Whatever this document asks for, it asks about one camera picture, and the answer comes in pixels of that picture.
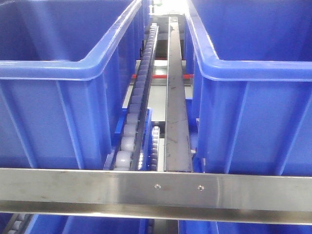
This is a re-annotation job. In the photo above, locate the white roller track upper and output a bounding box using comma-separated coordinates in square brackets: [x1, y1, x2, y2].
[104, 23, 159, 171]

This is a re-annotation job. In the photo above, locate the blue bin lower right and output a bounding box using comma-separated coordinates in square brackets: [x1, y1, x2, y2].
[178, 220, 312, 234]

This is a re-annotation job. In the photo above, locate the roller track lower shelf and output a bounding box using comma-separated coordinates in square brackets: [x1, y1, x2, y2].
[151, 126, 160, 171]

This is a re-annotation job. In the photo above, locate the blue plastic bin left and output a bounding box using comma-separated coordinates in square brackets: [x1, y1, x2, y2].
[0, 0, 144, 169]

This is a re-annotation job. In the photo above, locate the steel divider rail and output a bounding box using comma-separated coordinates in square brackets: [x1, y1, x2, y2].
[165, 17, 193, 172]

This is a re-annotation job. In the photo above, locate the blue bin lower left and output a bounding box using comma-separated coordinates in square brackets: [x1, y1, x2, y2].
[0, 212, 155, 234]

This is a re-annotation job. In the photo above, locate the roller track bottom left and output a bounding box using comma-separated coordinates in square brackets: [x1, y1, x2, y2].
[2, 213, 33, 234]

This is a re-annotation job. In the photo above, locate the blue plastic bin right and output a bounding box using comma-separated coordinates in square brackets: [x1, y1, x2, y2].
[185, 0, 312, 176]

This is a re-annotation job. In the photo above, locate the blue plastic bin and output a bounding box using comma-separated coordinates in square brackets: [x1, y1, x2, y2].
[185, 0, 312, 176]
[0, 0, 144, 169]

